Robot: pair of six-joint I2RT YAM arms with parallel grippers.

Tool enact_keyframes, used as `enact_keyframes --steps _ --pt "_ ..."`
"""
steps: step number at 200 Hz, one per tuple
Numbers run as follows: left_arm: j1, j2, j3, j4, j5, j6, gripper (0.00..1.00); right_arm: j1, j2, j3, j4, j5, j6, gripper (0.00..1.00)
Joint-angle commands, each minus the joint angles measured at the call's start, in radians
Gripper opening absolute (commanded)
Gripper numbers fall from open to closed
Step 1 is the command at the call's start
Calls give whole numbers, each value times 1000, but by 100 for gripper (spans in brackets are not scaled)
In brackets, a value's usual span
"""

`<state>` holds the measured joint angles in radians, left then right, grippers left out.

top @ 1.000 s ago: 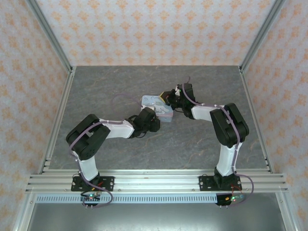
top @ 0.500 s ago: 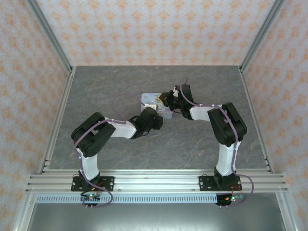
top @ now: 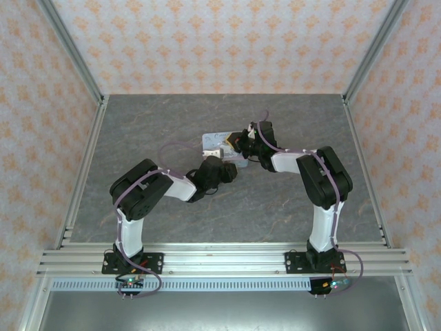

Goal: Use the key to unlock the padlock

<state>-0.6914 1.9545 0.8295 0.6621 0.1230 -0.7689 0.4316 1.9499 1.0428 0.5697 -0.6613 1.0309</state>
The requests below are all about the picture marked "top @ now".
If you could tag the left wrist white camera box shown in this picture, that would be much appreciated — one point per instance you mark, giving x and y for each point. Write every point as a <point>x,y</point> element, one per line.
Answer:
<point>212,153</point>

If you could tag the aluminium table edge rail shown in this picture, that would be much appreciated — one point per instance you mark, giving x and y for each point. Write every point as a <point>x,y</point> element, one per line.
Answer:
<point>224,247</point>

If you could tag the blue cartoon tin box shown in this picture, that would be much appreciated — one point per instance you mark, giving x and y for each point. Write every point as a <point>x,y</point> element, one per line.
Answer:
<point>213,143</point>

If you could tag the aluminium frame leg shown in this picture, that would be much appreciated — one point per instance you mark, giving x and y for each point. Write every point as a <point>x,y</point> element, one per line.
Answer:
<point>34,303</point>
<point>411,303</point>

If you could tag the grey metal shelf panel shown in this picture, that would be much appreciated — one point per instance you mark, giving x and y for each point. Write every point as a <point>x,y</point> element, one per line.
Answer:
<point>224,310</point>

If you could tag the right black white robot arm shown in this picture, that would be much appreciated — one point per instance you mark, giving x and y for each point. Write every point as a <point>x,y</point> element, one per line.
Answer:
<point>324,179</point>

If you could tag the wide aluminium base beam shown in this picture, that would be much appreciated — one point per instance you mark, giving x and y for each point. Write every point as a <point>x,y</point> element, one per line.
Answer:
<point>224,263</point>

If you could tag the black controller board mount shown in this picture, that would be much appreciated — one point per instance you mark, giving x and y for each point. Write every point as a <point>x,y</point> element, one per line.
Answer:
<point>332,286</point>
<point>131,285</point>

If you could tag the aluminium table side rail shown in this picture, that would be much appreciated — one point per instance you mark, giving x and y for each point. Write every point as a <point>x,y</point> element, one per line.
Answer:
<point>366,172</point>
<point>86,172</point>

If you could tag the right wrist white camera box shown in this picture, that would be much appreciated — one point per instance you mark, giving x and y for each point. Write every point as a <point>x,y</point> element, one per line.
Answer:
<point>253,131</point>

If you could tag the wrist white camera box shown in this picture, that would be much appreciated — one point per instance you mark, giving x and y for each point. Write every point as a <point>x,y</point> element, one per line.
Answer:
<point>253,131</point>
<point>212,153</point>

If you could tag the aluminium frame post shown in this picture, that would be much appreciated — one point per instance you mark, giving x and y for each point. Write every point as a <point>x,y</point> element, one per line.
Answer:
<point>373,51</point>
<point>73,51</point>

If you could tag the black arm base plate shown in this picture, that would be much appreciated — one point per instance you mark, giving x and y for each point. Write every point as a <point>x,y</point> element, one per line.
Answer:
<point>293,262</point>
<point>155,258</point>

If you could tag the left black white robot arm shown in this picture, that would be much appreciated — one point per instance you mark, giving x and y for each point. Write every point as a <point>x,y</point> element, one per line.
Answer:
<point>141,193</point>

